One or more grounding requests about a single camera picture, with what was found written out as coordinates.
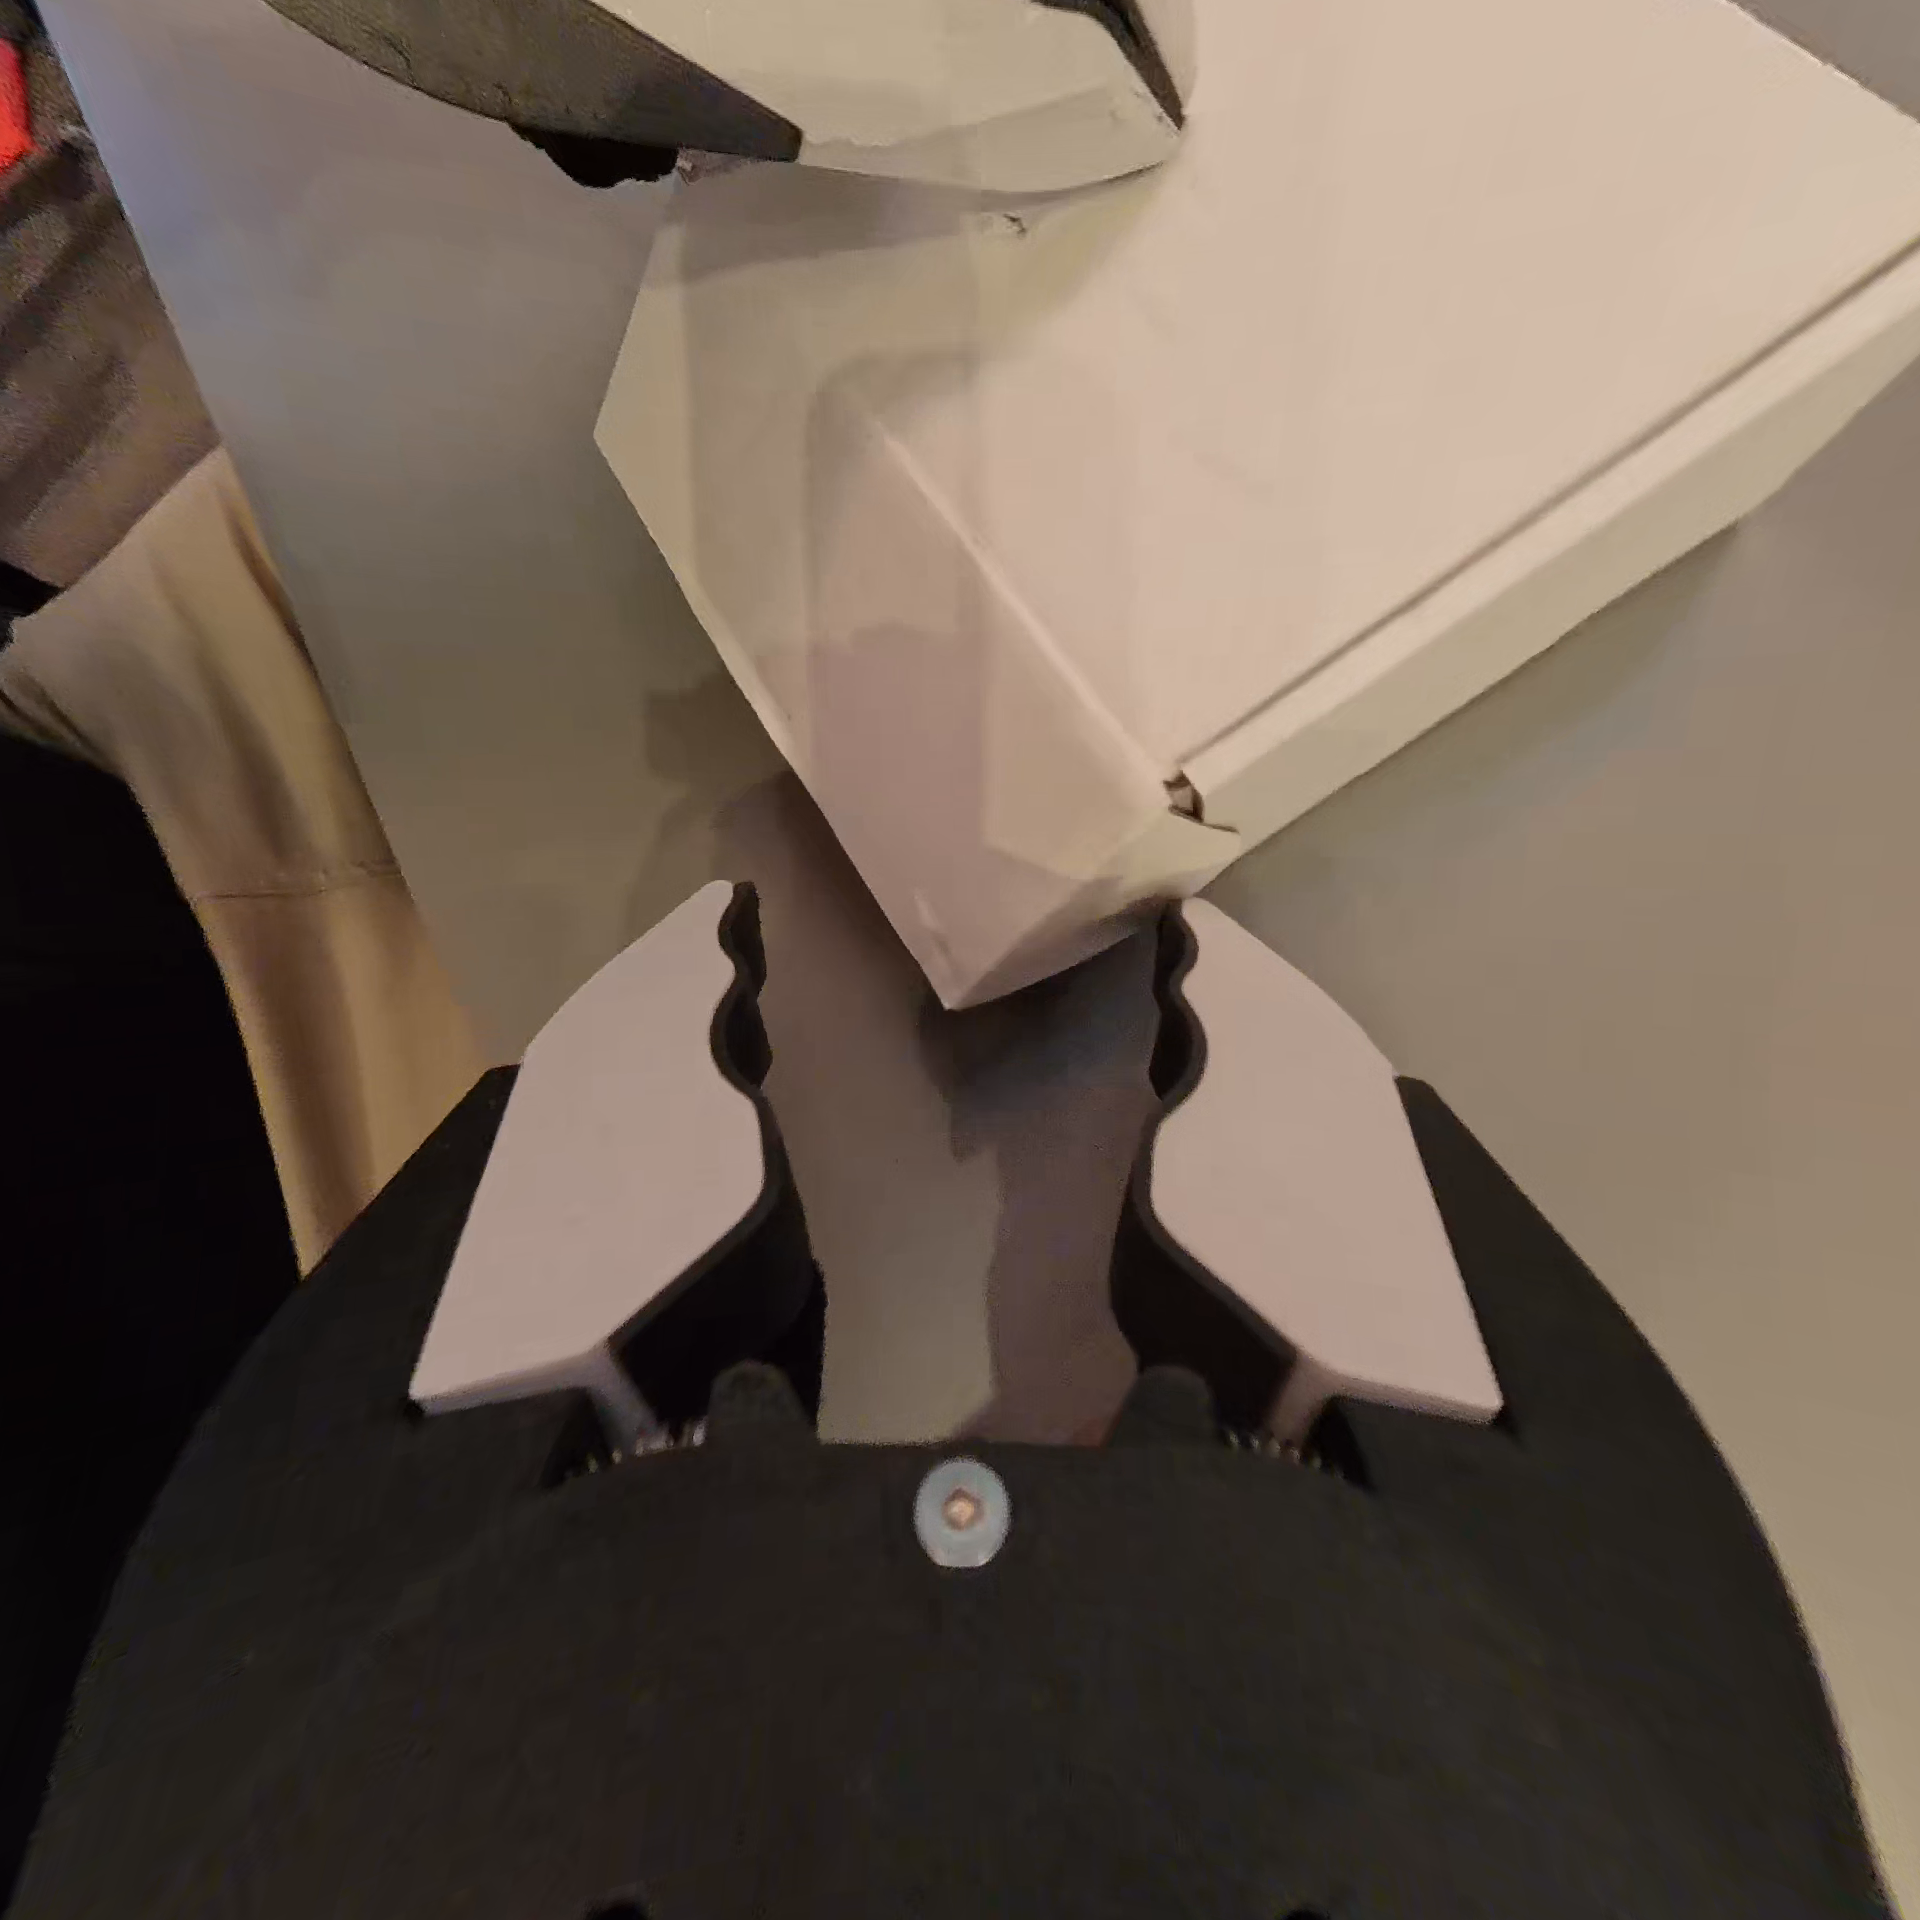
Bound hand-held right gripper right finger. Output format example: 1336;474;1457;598
1111;896;1507;1444

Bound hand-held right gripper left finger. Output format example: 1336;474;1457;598
406;880;828;1444

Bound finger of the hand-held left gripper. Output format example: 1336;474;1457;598
598;0;1199;192

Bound white cardboard box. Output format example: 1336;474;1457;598
592;0;1920;1011

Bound person's beige trousers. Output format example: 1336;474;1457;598
0;447;490;1279

